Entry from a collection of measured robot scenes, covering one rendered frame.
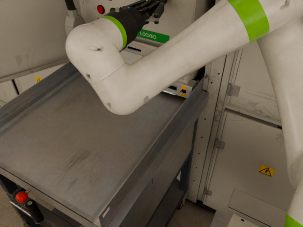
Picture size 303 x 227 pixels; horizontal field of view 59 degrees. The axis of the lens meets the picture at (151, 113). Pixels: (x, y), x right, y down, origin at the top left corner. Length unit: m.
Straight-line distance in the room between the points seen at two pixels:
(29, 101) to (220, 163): 0.90
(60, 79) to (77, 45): 0.64
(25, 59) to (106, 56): 0.79
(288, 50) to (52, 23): 0.98
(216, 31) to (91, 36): 0.26
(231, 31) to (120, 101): 0.28
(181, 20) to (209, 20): 0.34
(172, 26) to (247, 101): 0.40
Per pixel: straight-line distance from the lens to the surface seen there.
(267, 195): 1.45
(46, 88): 1.20
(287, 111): 0.75
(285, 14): 0.64
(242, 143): 1.24
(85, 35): 0.61
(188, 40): 0.61
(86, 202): 0.81
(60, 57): 1.41
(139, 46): 1.03
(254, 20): 0.61
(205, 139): 1.33
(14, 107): 1.12
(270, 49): 0.78
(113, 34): 0.65
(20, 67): 1.38
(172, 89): 1.08
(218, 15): 0.62
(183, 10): 0.93
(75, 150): 0.94
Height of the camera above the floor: 1.53
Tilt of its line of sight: 42 degrees down
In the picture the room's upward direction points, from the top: straight up
